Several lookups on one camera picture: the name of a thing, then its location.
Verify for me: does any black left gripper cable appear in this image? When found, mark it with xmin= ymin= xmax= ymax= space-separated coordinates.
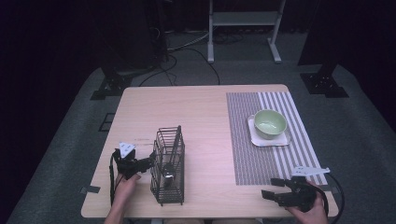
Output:
xmin=108 ymin=153 xmax=117 ymax=207

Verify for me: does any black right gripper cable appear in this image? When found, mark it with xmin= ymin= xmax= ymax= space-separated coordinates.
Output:
xmin=317 ymin=172 xmax=346 ymax=224

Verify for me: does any light green bowl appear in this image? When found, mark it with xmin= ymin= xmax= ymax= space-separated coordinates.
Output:
xmin=253 ymin=108 xmax=288 ymax=141

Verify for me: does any black floor cable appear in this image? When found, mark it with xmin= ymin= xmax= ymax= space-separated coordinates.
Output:
xmin=138 ymin=48 xmax=221 ymax=87

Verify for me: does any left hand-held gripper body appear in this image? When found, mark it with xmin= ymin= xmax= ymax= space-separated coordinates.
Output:
xmin=111 ymin=142 xmax=143 ymax=181

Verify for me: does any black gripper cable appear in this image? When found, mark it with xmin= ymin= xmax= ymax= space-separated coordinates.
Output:
xmin=317 ymin=172 xmax=346 ymax=224
xmin=108 ymin=153 xmax=117 ymax=207

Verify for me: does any grey striped placemat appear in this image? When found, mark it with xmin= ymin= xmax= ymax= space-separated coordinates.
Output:
xmin=225 ymin=91 xmax=329 ymax=187

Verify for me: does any person's left hand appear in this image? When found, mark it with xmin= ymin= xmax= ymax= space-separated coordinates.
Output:
xmin=115 ymin=173 xmax=142 ymax=203

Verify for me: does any black stand base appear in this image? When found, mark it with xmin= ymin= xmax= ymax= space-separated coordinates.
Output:
xmin=300 ymin=60 xmax=349 ymax=99
xmin=90 ymin=66 xmax=134 ymax=101

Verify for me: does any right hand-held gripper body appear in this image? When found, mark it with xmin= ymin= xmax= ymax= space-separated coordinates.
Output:
xmin=275 ymin=166 xmax=332 ymax=214

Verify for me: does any grey tape strip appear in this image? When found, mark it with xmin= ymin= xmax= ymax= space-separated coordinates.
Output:
xmin=320 ymin=184 xmax=340 ymax=194
xmin=78 ymin=185 xmax=101 ymax=194

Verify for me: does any person's right hand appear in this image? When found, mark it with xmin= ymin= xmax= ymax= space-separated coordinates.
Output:
xmin=286 ymin=181 xmax=330 ymax=224

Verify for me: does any grey floor cable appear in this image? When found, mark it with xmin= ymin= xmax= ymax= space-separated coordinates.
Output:
xmin=167 ymin=31 xmax=209 ymax=53

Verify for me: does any black wire basket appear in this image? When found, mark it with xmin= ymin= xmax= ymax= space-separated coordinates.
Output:
xmin=149 ymin=125 xmax=186 ymax=207

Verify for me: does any white metal desk frame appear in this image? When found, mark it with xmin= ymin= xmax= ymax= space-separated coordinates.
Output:
xmin=207 ymin=0 xmax=287 ymax=64

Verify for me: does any white square plate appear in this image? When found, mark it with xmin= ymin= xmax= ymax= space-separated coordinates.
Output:
xmin=247 ymin=114 xmax=291 ymax=147

